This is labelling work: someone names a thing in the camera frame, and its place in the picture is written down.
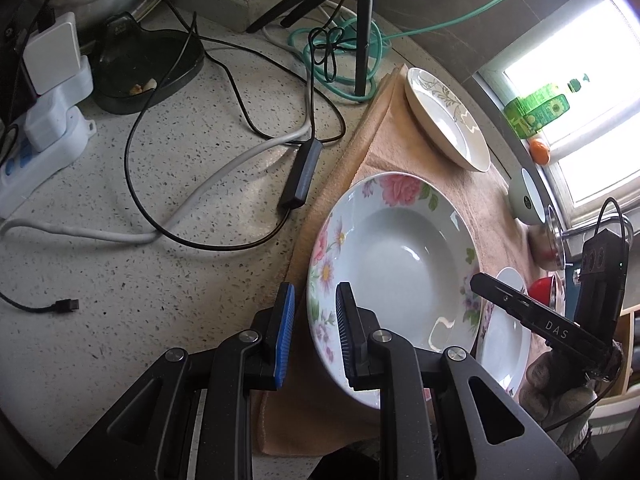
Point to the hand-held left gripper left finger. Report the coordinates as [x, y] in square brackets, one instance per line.
[286, 335]

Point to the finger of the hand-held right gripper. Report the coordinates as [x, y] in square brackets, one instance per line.
[505, 302]

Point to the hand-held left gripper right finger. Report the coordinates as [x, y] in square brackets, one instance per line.
[344, 330]

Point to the red steel-lined bowl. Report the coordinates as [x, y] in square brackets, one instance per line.
[540, 290]

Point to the small white floral plate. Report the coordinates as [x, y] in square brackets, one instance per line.
[505, 350]

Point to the large steel bowl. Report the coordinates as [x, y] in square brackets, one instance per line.
[542, 247]

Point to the pale green bowl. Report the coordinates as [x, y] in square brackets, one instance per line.
[520, 200]

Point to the large pink floral plate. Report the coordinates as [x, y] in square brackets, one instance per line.
[400, 240]

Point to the white plate with leaf print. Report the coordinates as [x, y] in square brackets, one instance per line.
[450, 125]

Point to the person's right hand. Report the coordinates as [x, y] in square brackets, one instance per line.
[545, 385]

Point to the steel faucet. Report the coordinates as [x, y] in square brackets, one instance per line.
[575, 232]

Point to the orange fruit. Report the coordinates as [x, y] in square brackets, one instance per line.
[540, 151]

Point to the peach towel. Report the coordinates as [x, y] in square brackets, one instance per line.
[385, 150]

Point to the green dish soap bottle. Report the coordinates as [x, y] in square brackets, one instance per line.
[535, 107]

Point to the window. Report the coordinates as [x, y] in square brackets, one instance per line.
[600, 85]

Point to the pale food scraps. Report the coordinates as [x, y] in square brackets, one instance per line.
[142, 86]

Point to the black tripod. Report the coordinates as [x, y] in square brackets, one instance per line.
[364, 35]

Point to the white power strip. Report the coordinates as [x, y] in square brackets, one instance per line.
[30, 170]

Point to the black oval tray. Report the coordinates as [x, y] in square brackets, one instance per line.
[165, 55]

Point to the white plug adapter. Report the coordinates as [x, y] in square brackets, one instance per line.
[67, 87]
[47, 127]

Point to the white charger cube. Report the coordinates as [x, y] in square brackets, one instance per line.
[50, 50]

